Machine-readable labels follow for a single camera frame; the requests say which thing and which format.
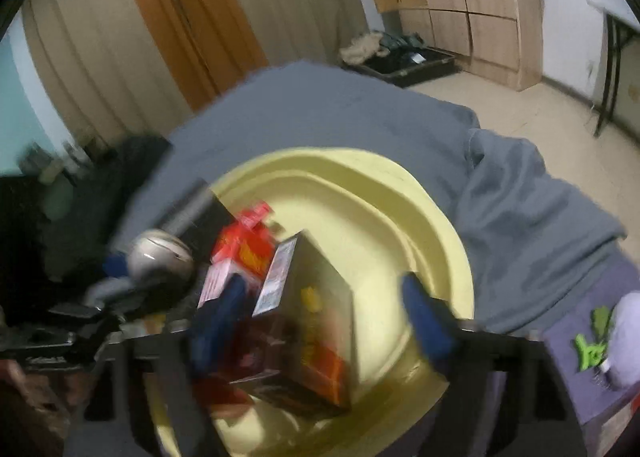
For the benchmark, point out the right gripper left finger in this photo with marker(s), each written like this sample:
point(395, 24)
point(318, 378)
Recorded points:
point(116, 419)

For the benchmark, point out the shiny red long box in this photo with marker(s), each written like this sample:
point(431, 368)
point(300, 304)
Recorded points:
point(233, 367)

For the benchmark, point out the grey blanket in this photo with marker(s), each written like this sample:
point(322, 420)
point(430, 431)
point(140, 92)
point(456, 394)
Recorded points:
point(536, 244)

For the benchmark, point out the green toy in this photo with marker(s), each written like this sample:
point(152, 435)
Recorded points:
point(591, 353)

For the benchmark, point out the silver ball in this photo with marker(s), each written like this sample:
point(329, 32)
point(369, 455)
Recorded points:
point(156, 251)

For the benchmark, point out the black folding table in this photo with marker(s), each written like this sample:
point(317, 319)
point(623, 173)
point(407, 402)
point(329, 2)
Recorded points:
point(619, 33)

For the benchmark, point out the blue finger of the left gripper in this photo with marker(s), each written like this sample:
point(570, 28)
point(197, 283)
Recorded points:
point(115, 265)

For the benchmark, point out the yellow plastic basin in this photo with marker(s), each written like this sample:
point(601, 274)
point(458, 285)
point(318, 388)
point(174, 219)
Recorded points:
point(374, 222)

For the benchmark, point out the orange curtain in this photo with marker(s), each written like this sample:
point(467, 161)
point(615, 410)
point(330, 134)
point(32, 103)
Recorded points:
point(207, 45)

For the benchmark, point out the red white cigarette box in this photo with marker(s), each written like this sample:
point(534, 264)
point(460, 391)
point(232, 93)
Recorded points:
point(245, 247)

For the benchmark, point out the lavender plush toy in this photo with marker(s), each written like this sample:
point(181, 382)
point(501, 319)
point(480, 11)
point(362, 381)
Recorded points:
point(621, 364)

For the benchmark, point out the beige curtain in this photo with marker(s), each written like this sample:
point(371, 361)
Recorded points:
point(118, 67)

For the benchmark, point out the person's left hand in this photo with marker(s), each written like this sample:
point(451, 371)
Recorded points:
point(34, 419)

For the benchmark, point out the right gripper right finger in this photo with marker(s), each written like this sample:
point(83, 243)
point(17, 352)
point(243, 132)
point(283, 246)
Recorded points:
point(505, 395)

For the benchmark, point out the dark brown box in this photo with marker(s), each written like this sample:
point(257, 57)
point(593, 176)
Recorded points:
point(299, 338)

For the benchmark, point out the open black suitcase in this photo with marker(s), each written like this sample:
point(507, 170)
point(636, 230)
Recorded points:
point(401, 60)

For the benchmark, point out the large black sponge puck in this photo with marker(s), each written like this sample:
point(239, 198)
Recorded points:
point(196, 218)

